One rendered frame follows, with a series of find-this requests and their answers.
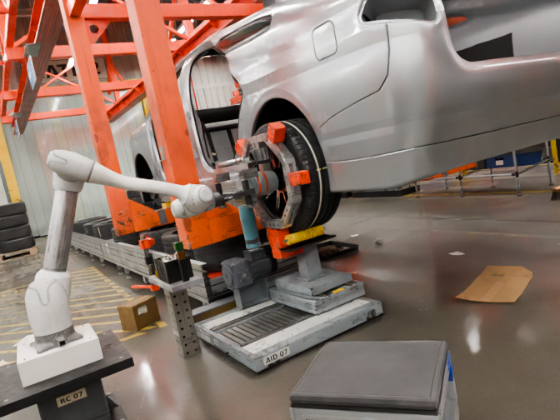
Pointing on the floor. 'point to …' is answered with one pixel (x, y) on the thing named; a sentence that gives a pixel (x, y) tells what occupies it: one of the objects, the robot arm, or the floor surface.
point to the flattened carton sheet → (498, 284)
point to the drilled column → (182, 322)
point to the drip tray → (335, 247)
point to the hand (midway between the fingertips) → (247, 192)
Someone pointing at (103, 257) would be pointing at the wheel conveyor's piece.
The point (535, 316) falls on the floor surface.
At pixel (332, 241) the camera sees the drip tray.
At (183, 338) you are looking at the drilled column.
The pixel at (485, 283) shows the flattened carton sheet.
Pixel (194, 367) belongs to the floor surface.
